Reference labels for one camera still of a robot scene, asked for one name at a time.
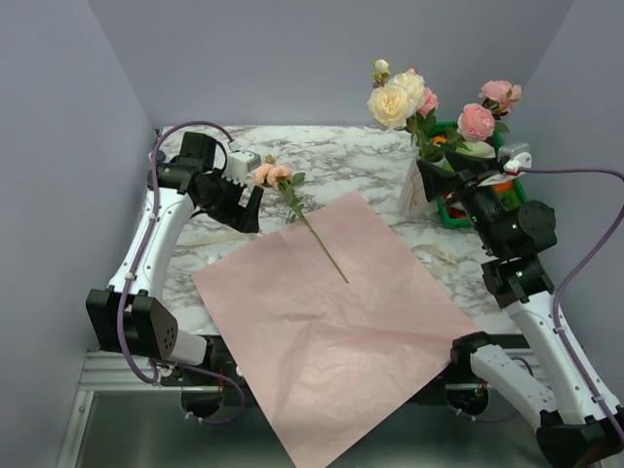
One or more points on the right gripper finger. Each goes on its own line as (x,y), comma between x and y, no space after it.
(477,167)
(436,181)

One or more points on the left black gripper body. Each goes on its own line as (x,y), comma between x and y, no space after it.
(222,199)

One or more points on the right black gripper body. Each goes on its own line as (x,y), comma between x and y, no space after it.
(484,206)

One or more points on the pink rose stem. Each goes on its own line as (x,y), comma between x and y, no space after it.
(477,122)

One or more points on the peach rose stem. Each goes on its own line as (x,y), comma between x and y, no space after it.
(281,178)

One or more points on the beige ribbon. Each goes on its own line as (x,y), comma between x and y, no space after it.
(450,262)

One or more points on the purple wrapping paper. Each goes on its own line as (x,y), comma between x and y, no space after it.
(334,323)

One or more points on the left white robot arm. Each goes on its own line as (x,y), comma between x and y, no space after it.
(128,315)

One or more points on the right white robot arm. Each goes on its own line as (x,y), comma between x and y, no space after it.
(576,419)

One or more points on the white ribbed ceramic vase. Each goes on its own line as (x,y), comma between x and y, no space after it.
(412,202)

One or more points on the green plastic tray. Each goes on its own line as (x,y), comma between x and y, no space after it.
(456,218)

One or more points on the white bottle black cap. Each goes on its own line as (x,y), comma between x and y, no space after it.
(157,157)

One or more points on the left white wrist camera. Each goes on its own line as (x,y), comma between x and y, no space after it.
(239,165)

